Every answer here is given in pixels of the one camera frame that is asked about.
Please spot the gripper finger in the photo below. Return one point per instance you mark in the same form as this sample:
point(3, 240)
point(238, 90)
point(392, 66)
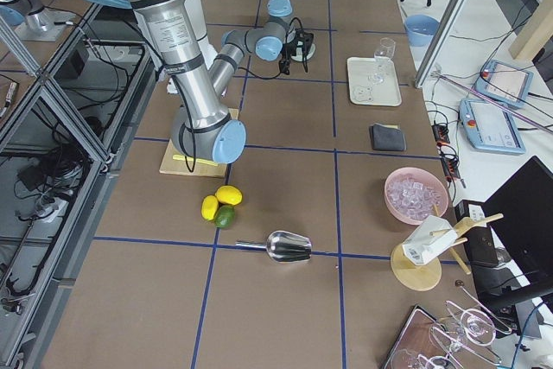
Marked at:
point(309, 40)

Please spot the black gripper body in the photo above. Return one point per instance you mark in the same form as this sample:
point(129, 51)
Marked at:
point(308, 40)

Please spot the green ceramic bowl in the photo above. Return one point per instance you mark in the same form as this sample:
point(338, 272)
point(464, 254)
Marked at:
point(297, 55)

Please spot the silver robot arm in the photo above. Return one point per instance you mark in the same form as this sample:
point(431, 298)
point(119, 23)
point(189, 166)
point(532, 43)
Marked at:
point(175, 29)

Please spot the blue bowl on desk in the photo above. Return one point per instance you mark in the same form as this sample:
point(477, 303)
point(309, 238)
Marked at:
point(420, 29)

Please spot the pink bowl of ice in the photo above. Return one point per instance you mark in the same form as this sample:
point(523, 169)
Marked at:
point(413, 194)

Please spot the clear wine glass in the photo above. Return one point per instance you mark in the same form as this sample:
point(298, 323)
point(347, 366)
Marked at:
point(383, 56)

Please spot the cream bear serving tray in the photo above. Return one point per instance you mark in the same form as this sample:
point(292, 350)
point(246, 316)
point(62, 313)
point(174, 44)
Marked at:
point(363, 92)

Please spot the grey folded cloth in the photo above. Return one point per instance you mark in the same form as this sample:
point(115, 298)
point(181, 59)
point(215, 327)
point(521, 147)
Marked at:
point(385, 138)

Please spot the yellow plastic knife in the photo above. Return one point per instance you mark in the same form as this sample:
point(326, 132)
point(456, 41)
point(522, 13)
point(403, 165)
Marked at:
point(183, 158)

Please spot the yellow lemon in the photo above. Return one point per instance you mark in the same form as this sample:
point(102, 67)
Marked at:
point(209, 207)
point(229, 195)

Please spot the wooden cutting board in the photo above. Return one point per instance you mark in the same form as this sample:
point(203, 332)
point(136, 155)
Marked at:
point(173, 166)

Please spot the green lime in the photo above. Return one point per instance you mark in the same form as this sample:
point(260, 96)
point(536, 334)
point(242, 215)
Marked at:
point(224, 216)

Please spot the far blue teach pendant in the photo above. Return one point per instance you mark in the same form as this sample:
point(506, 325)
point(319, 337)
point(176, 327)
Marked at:
point(504, 83)

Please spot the blue teach pendant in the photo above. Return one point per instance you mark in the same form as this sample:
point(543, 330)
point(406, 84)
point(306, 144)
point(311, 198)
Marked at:
point(504, 83)
point(490, 127)

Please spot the near blue teach pendant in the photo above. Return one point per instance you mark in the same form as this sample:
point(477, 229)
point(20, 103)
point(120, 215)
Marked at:
point(490, 127)

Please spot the silver metal scoop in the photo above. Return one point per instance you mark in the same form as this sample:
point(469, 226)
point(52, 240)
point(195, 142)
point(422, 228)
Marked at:
point(283, 246)

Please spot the wooden stand with carton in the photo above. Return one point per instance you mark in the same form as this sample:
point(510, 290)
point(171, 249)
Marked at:
point(415, 262)

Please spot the glass rack tray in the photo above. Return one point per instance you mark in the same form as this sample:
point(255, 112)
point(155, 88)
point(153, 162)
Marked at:
point(462, 338)

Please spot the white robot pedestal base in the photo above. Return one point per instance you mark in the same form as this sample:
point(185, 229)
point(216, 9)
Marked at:
point(196, 16)

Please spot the aluminium frame post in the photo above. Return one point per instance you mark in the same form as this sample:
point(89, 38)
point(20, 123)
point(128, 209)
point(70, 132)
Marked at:
point(450, 15)

